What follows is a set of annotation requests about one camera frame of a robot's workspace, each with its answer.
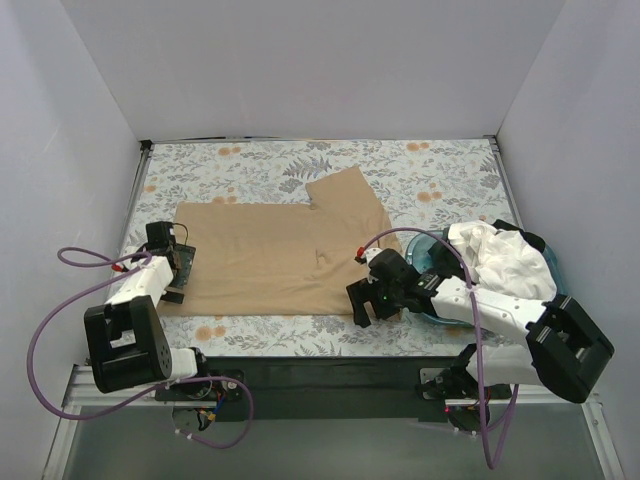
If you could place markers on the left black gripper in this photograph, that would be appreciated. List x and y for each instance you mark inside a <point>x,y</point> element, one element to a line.
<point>181,272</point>

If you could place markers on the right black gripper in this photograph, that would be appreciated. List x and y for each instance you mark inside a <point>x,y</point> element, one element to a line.
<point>365,298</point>

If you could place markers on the beige t shirt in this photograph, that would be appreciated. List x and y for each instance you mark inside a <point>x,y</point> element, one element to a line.
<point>280,259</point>

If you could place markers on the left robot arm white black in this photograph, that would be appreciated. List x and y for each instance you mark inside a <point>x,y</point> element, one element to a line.
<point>126,341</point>

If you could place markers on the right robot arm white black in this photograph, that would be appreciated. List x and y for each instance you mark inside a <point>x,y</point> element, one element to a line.
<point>555,343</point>

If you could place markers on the teal plastic basket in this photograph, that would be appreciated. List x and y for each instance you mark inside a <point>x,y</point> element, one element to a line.
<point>417,255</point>

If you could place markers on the black t shirt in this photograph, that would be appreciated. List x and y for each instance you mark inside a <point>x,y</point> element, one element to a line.
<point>525,237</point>

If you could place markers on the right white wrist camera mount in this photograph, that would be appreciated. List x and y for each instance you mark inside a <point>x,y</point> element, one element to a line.
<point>366,256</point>

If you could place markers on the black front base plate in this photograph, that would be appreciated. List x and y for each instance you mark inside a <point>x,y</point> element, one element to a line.
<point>303,388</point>

